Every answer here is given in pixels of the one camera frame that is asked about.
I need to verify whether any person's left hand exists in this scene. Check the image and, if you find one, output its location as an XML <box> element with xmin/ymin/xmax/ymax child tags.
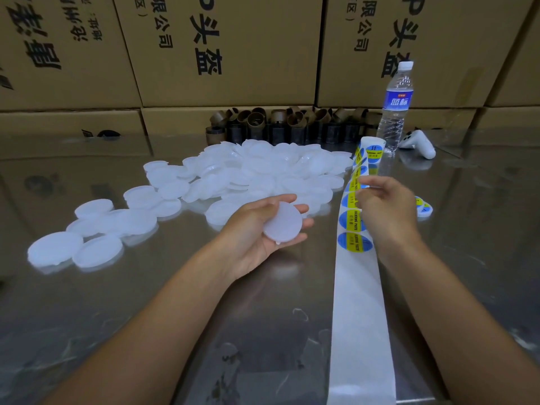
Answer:
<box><xmin>215</xmin><ymin>193</ymin><xmax>315</xmax><ymax>284</ymax></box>

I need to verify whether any person's right forearm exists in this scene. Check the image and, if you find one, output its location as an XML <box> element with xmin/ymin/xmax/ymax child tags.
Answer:
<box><xmin>384</xmin><ymin>238</ymin><xmax>540</xmax><ymax>405</ymax></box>

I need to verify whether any person's left forearm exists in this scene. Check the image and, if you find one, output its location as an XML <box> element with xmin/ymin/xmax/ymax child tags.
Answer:
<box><xmin>42</xmin><ymin>253</ymin><xmax>241</xmax><ymax>405</ymax></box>

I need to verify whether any clear plastic water bottle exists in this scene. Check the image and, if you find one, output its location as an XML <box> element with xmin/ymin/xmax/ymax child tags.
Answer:
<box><xmin>375</xmin><ymin>61</ymin><xmax>415</xmax><ymax>152</ymax></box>

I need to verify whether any person's right hand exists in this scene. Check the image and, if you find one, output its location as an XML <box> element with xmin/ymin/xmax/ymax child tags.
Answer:
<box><xmin>354</xmin><ymin>175</ymin><xmax>423</xmax><ymax>254</ymax></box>

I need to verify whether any stack of brown cardboard boxes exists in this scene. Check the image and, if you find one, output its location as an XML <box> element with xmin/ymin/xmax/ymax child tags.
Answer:
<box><xmin>0</xmin><ymin>0</ymin><xmax>540</xmax><ymax>136</ymax></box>

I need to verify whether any white handheld controller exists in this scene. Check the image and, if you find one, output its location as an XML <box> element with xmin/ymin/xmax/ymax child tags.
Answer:
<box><xmin>398</xmin><ymin>129</ymin><xmax>437</xmax><ymax>160</ymax></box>

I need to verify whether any sticker roll with backing strip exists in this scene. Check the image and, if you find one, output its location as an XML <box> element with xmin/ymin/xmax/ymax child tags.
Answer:
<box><xmin>327</xmin><ymin>136</ymin><xmax>398</xmax><ymax>405</ymax></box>

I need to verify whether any row of dark cardboard tubes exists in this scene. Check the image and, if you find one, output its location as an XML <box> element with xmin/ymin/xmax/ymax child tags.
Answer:
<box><xmin>205</xmin><ymin>106</ymin><xmax>381</xmax><ymax>146</ymax></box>

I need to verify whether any pile of white plastic lids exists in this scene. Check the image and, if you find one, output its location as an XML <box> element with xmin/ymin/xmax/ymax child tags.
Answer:
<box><xmin>27</xmin><ymin>139</ymin><xmax>356</xmax><ymax>273</ymax></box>

